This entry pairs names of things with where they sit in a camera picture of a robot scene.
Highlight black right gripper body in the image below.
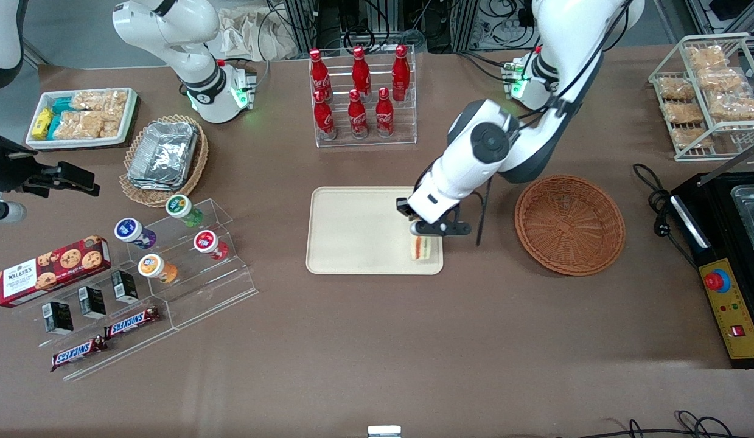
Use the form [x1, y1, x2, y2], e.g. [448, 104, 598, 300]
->
[0, 131, 60, 204]

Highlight cream plastic serving tray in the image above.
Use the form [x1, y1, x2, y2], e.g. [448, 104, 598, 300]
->
[306, 186, 444, 276]

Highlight oval wicker basket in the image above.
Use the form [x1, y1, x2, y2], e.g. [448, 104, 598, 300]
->
[120, 114, 208, 208]

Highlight round wicker basket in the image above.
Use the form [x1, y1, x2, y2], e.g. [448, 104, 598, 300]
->
[514, 175, 626, 277]

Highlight white snack bin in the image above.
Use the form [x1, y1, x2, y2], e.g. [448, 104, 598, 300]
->
[26, 88, 140, 151]

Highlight purple lid gum jar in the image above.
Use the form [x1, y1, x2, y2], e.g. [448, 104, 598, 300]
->
[114, 217, 158, 250]

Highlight clear acrylic bottle rack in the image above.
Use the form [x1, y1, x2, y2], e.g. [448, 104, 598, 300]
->
[309, 46, 417, 149]

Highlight silver foil container stack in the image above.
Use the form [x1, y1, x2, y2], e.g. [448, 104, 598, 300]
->
[128, 122, 198, 191]

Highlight red cola bottle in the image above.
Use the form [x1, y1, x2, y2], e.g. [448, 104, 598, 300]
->
[375, 87, 395, 137]
[391, 44, 411, 101]
[351, 46, 372, 98]
[313, 90, 338, 142]
[309, 49, 333, 101]
[347, 89, 369, 139]

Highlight red Walkers cookie box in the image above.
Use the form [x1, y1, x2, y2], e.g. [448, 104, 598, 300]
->
[0, 235, 111, 308]

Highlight green lid gum jar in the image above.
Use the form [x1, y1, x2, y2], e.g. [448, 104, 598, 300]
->
[165, 193, 204, 228]

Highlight orange lid gum jar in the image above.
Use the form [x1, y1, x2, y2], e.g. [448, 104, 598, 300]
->
[138, 253, 178, 285]

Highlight small black barcode box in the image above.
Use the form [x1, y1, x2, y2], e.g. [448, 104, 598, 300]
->
[78, 286, 107, 320]
[111, 270, 139, 305]
[43, 302, 74, 335]

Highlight red lid gum jar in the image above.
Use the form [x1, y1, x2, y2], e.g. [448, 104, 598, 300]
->
[193, 229, 229, 261]

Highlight Snickers chocolate bar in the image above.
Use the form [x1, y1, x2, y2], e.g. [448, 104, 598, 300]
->
[104, 307, 161, 339]
[51, 336, 108, 372]

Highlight clear acrylic stepped display stand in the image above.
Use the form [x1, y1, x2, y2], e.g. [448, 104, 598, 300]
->
[18, 198, 259, 383]

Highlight white plastic bag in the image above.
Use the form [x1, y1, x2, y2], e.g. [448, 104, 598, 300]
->
[217, 6, 299, 61]

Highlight black countertop appliance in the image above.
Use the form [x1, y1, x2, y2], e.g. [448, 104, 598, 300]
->
[669, 172, 754, 370]

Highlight red emergency stop button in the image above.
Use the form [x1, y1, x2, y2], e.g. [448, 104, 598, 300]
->
[704, 269, 731, 294]

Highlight grey metal bar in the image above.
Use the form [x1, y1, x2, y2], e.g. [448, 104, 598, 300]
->
[696, 139, 754, 187]

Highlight yellow control panel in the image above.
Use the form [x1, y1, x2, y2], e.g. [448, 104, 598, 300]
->
[698, 259, 754, 361]

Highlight steel appliance pan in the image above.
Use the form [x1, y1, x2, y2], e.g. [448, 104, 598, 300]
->
[731, 186, 754, 256]

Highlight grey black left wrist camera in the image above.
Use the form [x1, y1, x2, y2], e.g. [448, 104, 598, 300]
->
[410, 220, 473, 238]

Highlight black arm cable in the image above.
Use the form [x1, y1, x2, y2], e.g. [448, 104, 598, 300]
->
[476, 0, 634, 247]

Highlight black equipment rack frame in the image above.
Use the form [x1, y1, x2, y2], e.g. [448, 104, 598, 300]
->
[284, 0, 536, 54]

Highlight black power cable with plug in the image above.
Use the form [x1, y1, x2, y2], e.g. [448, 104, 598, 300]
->
[632, 163, 700, 268]

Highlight white wire shelf rack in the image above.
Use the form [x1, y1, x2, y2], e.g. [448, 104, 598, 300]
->
[649, 33, 754, 162]

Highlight black floor cables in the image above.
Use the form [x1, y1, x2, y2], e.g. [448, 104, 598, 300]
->
[559, 411, 742, 438]

